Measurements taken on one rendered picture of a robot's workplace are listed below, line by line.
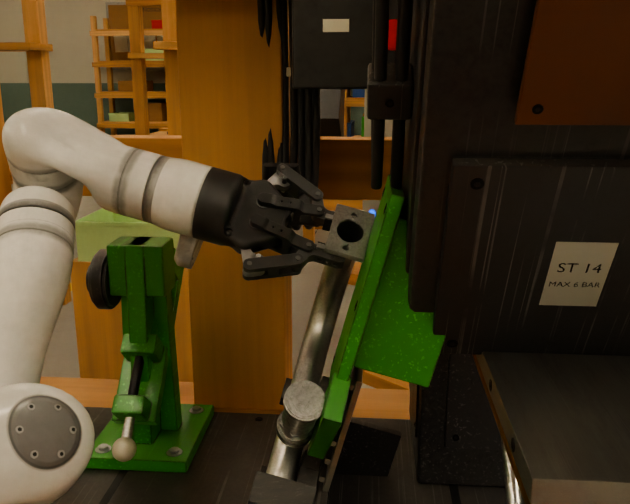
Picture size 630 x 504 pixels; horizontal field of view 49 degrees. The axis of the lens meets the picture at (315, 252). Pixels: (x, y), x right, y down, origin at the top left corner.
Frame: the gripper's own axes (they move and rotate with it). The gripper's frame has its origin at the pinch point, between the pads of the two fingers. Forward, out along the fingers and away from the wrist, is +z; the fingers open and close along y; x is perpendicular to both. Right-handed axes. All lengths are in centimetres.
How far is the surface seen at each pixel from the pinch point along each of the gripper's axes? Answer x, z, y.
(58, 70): 795, -491, 640
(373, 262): -10.4, 3.3, -7.4
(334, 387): -2.8, 3.1, -16.0
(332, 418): -3.0, 3.6, -18.8
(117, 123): 771, -355, 555
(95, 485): 26.4, -19.5, -25.4
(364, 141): 19.0, 0.0, 28.9
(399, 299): -7.5, 6.4, -8.5
